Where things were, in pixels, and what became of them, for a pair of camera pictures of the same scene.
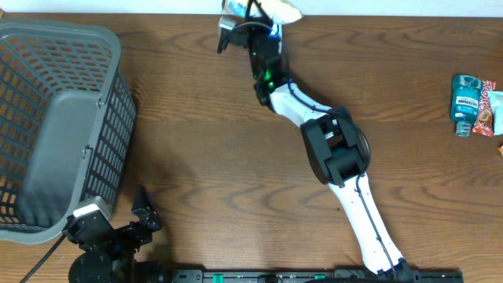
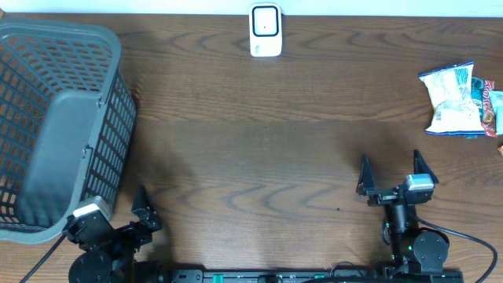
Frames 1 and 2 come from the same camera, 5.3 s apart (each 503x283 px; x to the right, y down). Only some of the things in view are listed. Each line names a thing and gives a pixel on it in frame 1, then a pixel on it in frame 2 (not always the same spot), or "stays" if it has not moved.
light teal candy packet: (495, 100) stays
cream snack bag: (280, 11) -> (450, 90)
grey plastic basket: (67, 118) stays
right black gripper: (262, 18) -> (367, 186)
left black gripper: (144, 207) stays
